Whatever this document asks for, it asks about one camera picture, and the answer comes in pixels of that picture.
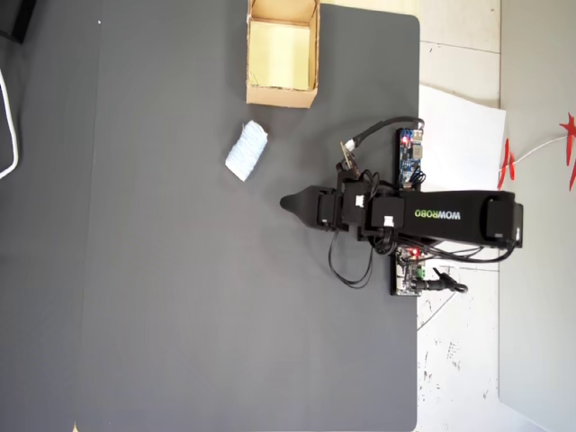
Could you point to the light blue yarn-wrapped block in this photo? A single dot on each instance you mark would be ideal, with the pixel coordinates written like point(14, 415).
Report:
point(246, 150)

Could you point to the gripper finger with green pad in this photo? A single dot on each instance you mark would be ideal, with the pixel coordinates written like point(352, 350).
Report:
point(303, 197)

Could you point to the white paper sheet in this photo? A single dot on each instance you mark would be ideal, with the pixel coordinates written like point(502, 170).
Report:
point(459, 148)

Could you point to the motor driver board red LEDs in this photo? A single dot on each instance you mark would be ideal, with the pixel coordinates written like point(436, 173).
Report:
point(407, 274)

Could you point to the blue circuit board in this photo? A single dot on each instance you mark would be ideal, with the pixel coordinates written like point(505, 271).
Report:
point(407, 157)

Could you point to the small camera circuit board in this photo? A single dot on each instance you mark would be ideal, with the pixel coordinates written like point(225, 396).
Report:
point(348, 155)

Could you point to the dark grey table mat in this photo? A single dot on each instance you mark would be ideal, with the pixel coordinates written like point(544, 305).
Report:
point(45, 270)
point(225, 292)

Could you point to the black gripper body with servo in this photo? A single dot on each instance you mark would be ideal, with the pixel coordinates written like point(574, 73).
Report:
point(330, 209)

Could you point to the black flat object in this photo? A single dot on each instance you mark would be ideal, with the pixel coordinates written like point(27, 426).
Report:
point(13, 18)

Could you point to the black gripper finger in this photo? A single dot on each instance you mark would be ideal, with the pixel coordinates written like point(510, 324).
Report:
point(303, 212)

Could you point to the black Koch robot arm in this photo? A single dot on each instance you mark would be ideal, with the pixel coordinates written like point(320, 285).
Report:
point(450, 216)

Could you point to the yellow paper box liner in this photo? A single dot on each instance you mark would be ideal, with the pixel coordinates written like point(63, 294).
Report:
point(279, 54)

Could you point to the red star-shaped sticker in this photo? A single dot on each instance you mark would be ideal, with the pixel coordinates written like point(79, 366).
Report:
point(507, 166)
point(571, 153)

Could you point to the open brown cardboard box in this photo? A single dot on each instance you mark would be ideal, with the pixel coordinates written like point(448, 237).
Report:
point(279, 96)

